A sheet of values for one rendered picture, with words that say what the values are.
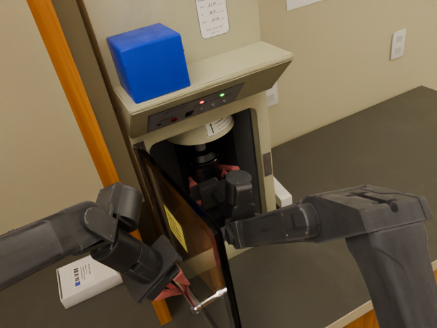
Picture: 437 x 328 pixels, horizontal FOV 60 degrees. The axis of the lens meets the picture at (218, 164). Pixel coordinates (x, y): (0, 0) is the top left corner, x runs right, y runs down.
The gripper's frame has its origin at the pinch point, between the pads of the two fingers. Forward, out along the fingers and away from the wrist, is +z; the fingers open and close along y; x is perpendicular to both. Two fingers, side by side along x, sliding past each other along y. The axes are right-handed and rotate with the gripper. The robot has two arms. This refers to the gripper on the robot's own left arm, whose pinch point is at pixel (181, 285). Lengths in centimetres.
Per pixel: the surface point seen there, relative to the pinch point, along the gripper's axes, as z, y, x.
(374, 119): 71, -82, -44
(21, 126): -18, 7, -67
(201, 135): -3.1, -23.9, -22.8
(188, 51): -20.9, -32.6, -20.4
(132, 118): -23.9, -16.1, -11.7
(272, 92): 34, -58, -59
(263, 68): -14.0, -38.7, -8.4
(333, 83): 52, -80, -57
